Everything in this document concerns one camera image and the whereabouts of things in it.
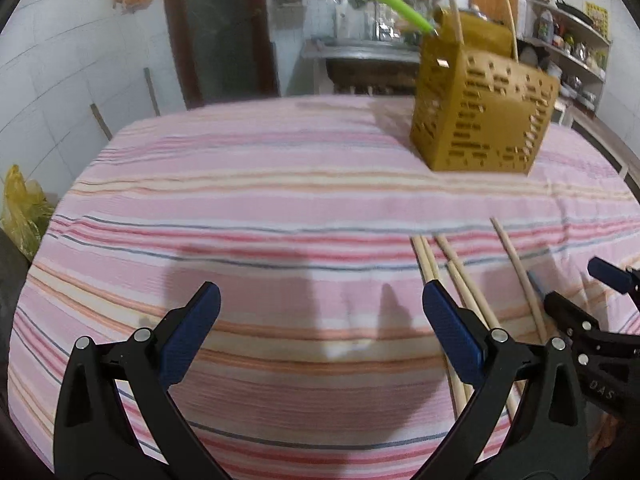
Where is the wooden chopstick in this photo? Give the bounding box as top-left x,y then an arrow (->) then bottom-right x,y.
490,217 -> 548,342
419,235 -> 473,405
410,235 -> 469,418
435,235 -> 502,416
448,0 -> 464,44
447,261 -> 489,328

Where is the blue handle metal spoon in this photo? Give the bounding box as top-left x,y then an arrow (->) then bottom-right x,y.
527,271 -> 548,300

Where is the yellow perforated utensil holder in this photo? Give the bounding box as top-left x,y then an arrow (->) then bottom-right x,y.
410,9 -> 560,174

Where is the yellow plastic bag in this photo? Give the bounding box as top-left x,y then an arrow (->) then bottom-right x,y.
1,165 -> 54,261

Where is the pink striped tablecloth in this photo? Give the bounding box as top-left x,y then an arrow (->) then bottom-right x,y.
8,96 -> 639,479

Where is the steel cooking pot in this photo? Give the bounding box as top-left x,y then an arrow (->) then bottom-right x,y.
459,4 -> 491,22

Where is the steel sink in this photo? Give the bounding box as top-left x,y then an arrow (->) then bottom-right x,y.
300,38 -> 420,96

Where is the dark wooden glass door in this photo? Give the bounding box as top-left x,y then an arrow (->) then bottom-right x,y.
164,0 -> 279,108

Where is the corner wall shelf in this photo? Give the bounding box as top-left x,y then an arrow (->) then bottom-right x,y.
518,0 -> 611,113

